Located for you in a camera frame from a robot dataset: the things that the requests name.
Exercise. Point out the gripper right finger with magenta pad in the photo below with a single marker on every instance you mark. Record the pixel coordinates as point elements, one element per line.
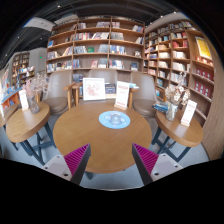
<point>152,166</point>

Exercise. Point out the side wooden bookshelf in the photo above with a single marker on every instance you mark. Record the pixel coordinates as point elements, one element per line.
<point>179,47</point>

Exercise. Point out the white and red sign card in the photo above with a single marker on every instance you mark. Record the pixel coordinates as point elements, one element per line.
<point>23,100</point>
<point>188,113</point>
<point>122,95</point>

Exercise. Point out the distant wooden bookshelf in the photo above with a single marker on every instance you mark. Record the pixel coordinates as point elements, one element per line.
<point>21,70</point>

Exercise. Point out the round blue mouse pad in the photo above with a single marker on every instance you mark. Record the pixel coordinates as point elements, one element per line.
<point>104,119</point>

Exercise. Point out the large wooden bookshelf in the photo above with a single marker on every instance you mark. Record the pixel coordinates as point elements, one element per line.
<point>97,42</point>

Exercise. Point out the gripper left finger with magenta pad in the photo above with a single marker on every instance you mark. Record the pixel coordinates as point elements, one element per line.
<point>72,166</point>

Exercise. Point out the white framed picture board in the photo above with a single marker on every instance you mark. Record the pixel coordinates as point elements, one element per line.
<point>93,89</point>

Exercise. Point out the blue and orange display counter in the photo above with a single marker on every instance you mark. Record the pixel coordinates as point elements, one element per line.
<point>10,97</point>

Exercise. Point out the grey computer mouse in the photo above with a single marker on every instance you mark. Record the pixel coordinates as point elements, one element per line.
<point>115,119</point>

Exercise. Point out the glass vase with white flowers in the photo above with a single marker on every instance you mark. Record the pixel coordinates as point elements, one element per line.
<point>176,95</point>

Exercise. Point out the round wooden table far left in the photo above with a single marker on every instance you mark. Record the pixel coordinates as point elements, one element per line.
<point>8,112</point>

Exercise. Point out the beige upholstered wooden armchair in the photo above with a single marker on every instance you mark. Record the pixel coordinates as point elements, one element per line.
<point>110,77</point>
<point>56,96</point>

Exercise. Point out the round wooden table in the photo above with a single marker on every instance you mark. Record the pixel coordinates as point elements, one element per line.
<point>111,149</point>
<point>171,132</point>
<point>8,112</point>
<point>22,125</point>

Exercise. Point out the glass vase with pink flowers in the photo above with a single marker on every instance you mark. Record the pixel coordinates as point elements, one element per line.
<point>33,87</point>

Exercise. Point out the round wooden table far right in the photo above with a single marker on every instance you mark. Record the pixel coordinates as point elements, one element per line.
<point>171,132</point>

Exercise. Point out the round wooden table centre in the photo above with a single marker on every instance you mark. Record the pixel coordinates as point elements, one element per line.
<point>22,125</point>

